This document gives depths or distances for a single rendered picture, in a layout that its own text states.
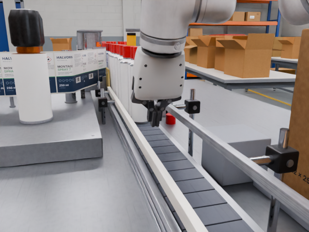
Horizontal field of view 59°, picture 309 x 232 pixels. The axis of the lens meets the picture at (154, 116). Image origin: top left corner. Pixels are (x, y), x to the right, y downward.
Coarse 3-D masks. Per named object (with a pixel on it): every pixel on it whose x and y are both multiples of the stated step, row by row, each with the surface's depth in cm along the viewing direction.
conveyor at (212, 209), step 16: (128, 128) 72; (144, 128) 72; (160, 144) 61; (144, 160) 53; (160, 160) 53; (176, 160) 53; (176, 176) 47; (192, 176) 47; (160, 192) 45; (192, 192) 42; (208, 192) 42; (208, 208) 38; (224, 208) 38; (208, 224) 35; (224, 224) 35; (240, 224) 35
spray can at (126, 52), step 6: (126, 48) 80; (126, 54) 81; (126, 60) 81; (120, 66) 82; (126, 66) 81; (120, 72) 83; (126, 72) 81; (120, 78) 83; (126, 78) 82; (120, 84) 84; (126, 84) 82; (126, 90) 83; (126, 96) 83; (126, 102) 84; (126, 108) 84
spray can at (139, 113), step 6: (132, 66) 72; (132, 90) 74; (132, 108) 75; (138, 108) 74; (144, 108) 75; (132, 114) 76; (138, 114) 75; (144, 114) 75; (138, 120) 75; (144, 120) 76
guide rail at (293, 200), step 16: (176, 112) 56; (192, 128) 48; (208, 144) 42; (224, 144) 39; (240, 160) 34; (256, 176) 31; (272, 176) 29; (272, 192) 28; (288, 192) 26; (288, 208) 26; (304, 208) 24
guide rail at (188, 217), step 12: (120, 108) 79; (132, 120) 67; (132, 132) 62; (144, 144) 51; (144, 156) 51; (156, 156) 46; (156, 168) 43; (168, 180) 38; (168, 192) 37; (180, 192) 35; (180, 204) 33; (180, 216) 33; (192, 216) 30; (192, 228) 29; (204, 228) 28
